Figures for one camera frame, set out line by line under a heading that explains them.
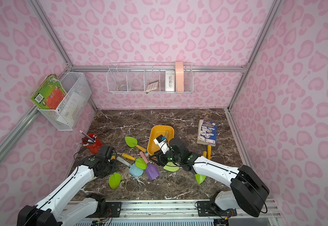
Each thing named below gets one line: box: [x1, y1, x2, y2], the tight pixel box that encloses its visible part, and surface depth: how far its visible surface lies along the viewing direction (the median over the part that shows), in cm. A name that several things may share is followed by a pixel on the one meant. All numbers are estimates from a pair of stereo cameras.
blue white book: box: [196, 119, 218, 147], surface depth 103 cm
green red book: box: [29, 73, 67, 111], surface depth 73 cm
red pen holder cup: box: [82, 133, 103, 154], surface depth 93 cm
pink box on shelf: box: [175, 61, 185, 92], surface depth 84 cm
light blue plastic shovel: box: [115, 156, 144, 178], surface depth 88 cm
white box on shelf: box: [164, 70, 176, 92], surface depth 95 cm
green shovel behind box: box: [124, 136, 148, 154], surface depth 102 cm
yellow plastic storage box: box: [147, 125, 175, 156], surface depth 104 cm
